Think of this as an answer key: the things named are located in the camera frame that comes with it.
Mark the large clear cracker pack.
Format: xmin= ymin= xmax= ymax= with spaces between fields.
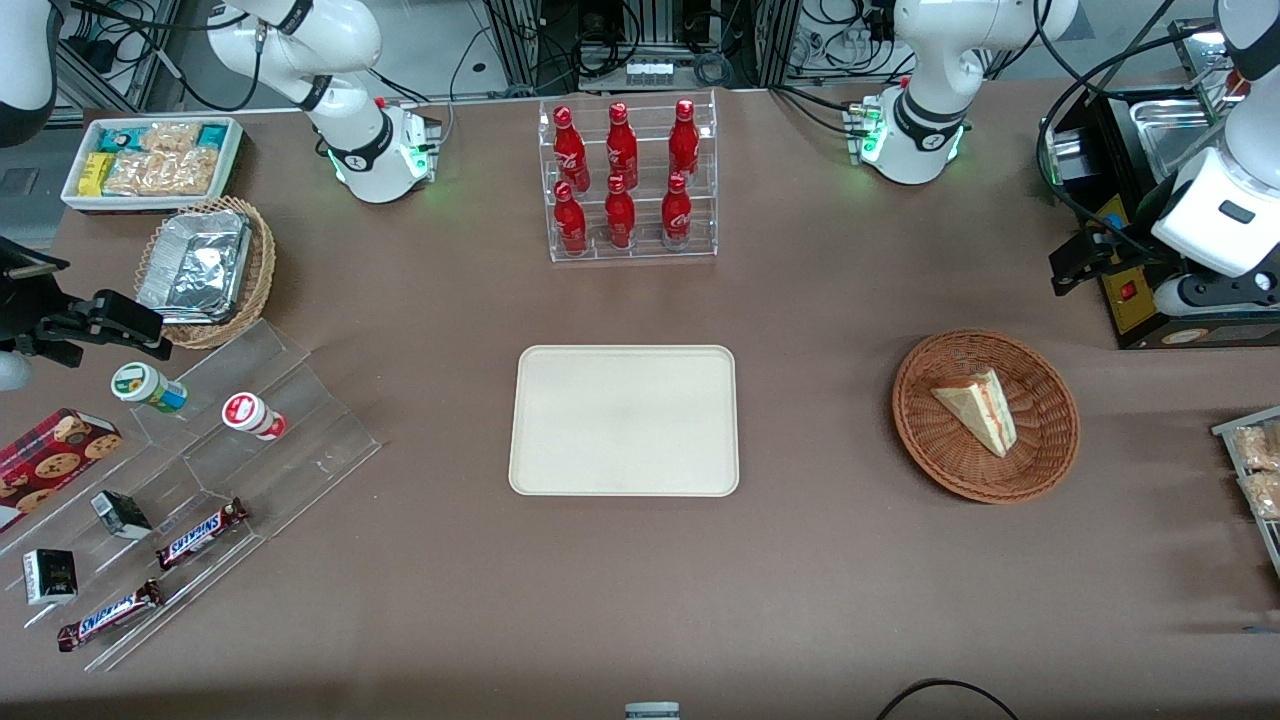
xmin=104 ymin=149 xmax=222 ymax=197

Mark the cream rectangular plastic tray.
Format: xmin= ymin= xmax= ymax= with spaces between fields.
xmin=508 ymin=345 xmax=741 ymax=498

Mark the black food warmer machine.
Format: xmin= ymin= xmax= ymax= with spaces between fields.
xmin=1038 ymin=18 xmax=1280 ymax=351

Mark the small clear cracker pack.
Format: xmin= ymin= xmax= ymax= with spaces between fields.
xmin=139 ymin=122 xmax=202 ymax=154

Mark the snickers chocolate bar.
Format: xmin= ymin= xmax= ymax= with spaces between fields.
xmin=56 ymin=579 xmax=165 ymax=653
xmin=155 ymin=498 xmax=250 ymax=572

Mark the aluminium foil container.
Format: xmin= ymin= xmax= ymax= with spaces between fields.
xmin=136 ymin=209 xmax=254 ymax=327

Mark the red plaid cookie box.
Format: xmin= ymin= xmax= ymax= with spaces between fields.
xmin=0 ymin=407 xmax=124 ymax=534

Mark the clear acrylic tiered shelf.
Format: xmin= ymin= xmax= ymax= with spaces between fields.
xmin=0 ymin=318 xmax=384 ymax=674

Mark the black looped cable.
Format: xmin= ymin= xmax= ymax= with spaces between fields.
xmin=876 ymin=678 xmax=1022 ymax=720

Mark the small black box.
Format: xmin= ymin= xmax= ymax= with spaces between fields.
xmin=90 ymin=490 xmax=154 ymax=542
xmin=23 ymin=549 xmax=79 ymax=607

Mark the white rectangular snack bin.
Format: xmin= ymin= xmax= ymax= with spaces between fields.
xmin=61 ymin=116 xmax=245 ymax=214

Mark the grey tray with snacks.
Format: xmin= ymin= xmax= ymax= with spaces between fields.
xmin=1211 ymin=405 xmax=1280 ymax=582

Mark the brown round wicker basket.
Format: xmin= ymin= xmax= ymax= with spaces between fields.
xmin=892 ymin=330 xmax=1082 ymax=505

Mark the clear bagged pastry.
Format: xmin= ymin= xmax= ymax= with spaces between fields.
xmin=1231 ymin=424 xmax=1280 ymax=472
xmin=1239 ymin=470 xmax=1280 ymax=522

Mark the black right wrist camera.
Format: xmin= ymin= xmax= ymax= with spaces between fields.
xmin=0 ymin=238 xmax=73 ymax=303

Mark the light oval wicker basket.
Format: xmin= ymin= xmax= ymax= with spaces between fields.
xmin=134 ymin=196 xmax=277 ymax=350

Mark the steel warmer pan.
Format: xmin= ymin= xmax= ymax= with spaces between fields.
xmin=1128 ymin=98 xmax=1219 ymax=183

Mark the green label yogurt cup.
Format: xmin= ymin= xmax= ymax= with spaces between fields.
xmin=111 ymin=362 xmax=189 ymax=415

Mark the clear acrylic bottle rack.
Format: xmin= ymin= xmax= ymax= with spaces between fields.
xmin=538 ymin=89 xmax=719 ymax=265

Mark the triangular sandwich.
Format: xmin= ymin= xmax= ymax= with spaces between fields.
xmin=931 ymin=368 xmax=1019 ymax=459

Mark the aluminium frame rack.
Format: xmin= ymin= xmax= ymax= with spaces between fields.
xmin=485 ymin=0 xmax=806 ymax=93

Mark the red cola bottle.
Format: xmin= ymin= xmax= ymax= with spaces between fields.
xmin=667 ymin=98 xmax=702 ymax=183
xmin=604 ymin=175 xmax=638 ymax=251
xmin=553 ymin=180 xmax=589 ymax=257
xmin=660 ymin=172 xmax=694 ymax=250
xmin=552 ymin=105 xmax=590 ymax=193
xmin=605 ymin=102 xmax=640 ymax=191

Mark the red label yogurt cup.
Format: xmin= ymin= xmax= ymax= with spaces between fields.
xmin=221 ymin=392 xmax=288 ymax=442

